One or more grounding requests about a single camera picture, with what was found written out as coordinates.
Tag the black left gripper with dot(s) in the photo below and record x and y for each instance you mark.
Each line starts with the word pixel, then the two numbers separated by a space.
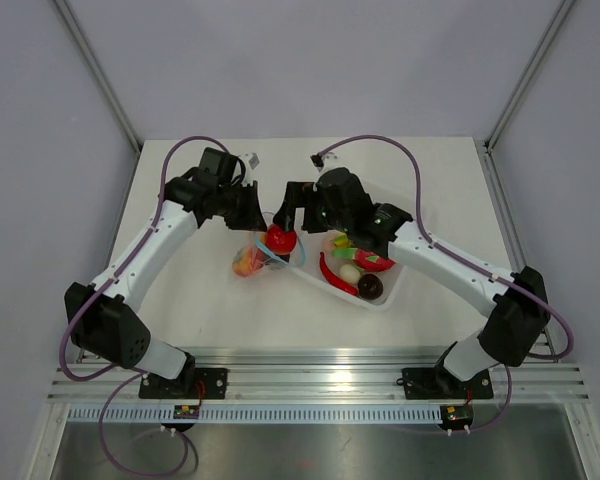
pixel 253 219

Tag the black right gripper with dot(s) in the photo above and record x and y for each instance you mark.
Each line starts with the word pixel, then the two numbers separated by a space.
pixel 295 198

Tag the red apple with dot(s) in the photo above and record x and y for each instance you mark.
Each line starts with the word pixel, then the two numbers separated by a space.
pixel 279 241

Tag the clear zip top bag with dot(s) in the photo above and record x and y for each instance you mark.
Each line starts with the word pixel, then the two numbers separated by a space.
pixel 298 256

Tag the orange red tomato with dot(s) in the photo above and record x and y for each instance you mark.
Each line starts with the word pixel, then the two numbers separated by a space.
pixel 248 261

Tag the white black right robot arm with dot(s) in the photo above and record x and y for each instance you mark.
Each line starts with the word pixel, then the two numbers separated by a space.
pixel 511 303

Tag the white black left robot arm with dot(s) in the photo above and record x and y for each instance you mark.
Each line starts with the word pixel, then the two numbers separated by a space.
pixel 103 316

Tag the white perforated plastic basket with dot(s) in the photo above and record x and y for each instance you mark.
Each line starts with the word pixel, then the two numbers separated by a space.
pixel 315 244

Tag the white garlic bulb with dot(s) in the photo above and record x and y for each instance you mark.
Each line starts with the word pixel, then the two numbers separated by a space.
pixel 350 274

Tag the red chili pepper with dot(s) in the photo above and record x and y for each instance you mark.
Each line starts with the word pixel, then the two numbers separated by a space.
pixel 334 279

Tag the left small circuit board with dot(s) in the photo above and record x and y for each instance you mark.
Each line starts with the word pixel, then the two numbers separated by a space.
pixel 186 412

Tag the small circuit board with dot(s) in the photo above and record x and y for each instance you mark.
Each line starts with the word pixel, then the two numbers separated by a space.
pixel 456 417
pixel 186 412

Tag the right small circuit board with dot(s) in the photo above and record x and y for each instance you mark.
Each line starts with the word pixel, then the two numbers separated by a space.
pixel 456 417

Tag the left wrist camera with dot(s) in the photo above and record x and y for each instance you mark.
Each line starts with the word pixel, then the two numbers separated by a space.
pixel 251 160

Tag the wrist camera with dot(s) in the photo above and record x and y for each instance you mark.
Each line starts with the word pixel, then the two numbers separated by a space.
pixel 322 161
pixel 251 160

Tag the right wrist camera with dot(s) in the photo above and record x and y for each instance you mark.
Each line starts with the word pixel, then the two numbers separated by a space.
pixel 322 161

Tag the aluminium rail frame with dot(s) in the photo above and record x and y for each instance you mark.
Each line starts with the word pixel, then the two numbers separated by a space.
pixel 321 376

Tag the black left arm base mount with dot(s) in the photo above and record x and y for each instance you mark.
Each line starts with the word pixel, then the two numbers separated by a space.
pixel 208 383

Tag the left aluminium corner post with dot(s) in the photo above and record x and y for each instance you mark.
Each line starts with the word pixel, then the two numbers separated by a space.
pixel 86 52

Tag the aluminium corner post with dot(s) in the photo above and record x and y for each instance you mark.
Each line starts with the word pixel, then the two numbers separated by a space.
pixel 86 52
pixel 531 70

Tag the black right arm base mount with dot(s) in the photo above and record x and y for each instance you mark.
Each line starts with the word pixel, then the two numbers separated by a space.
pixel 430 383

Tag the right aluminium corner post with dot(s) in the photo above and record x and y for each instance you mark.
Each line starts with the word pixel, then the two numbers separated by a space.
pixel 531 70

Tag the white slotted cable duct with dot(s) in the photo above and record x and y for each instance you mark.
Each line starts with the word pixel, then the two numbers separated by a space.
pixel 262 414

